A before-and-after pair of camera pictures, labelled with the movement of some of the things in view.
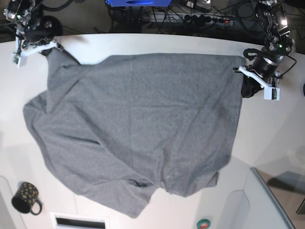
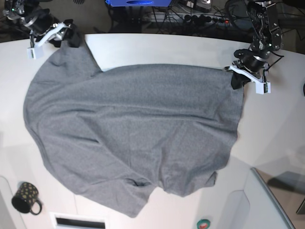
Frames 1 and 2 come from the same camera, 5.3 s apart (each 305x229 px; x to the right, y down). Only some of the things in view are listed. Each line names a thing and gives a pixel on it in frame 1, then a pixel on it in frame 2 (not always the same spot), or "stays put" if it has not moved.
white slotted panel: x=65 y=221 stays put
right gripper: x=265 y=66 to x=254 y=63
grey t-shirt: x=119 y=130 stays put
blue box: x=138 y=3 stays put
